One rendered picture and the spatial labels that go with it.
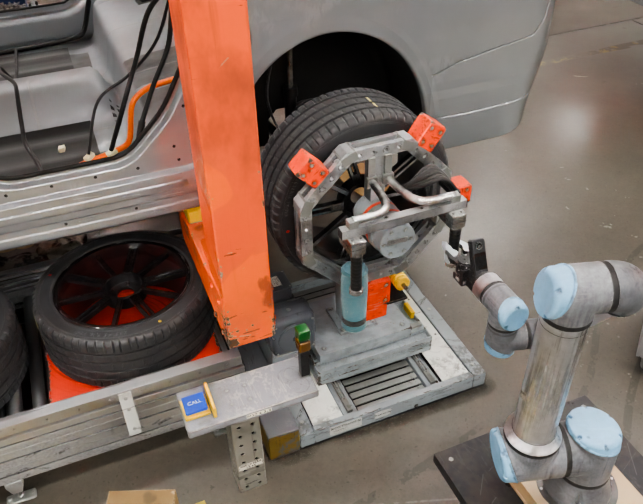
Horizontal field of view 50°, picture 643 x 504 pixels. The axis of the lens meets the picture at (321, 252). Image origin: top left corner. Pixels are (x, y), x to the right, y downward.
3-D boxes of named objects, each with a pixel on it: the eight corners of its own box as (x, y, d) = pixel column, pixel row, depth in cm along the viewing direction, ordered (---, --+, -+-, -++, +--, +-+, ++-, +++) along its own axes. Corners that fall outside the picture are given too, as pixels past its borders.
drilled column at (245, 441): (258, 461, 253) (249, 385, 227) (267, 483, 245) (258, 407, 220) (232, 470, 250) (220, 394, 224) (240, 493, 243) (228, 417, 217)
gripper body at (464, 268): (450, 275, 217) (471, 299, 208) (453, 254, 212) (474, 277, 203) (471, 269, 219) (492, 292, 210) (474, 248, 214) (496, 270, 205)
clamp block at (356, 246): (353, 237, 210) (354, 223, 207) (366, 254, 203) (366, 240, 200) (338, 241, 209) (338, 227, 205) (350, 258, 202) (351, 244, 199)
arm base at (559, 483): (625, 495, 198) (633, 474, 192) (575, 524, 191) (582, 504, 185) (577, 447, 212) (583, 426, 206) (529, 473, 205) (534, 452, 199)
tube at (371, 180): (375, 184, 219) (376, 155, 212) (403, 216, 205) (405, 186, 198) (324, 197, 214) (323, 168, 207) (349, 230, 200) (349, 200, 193)
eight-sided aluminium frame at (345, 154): (433, 251, 256) (447, 119, 222) (442, 261, 251) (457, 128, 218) (297, 289, 240) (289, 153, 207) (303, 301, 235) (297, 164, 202)
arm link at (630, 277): (665, 249, 148) (554, 314, 212) (609, 254, 147) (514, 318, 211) (679, 301, 144) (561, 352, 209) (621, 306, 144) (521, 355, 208)
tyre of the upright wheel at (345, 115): (451, 131, 260) (321, 51, 220) (486, 160, 242) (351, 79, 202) (353, 265, 280) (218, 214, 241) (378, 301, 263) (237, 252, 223)
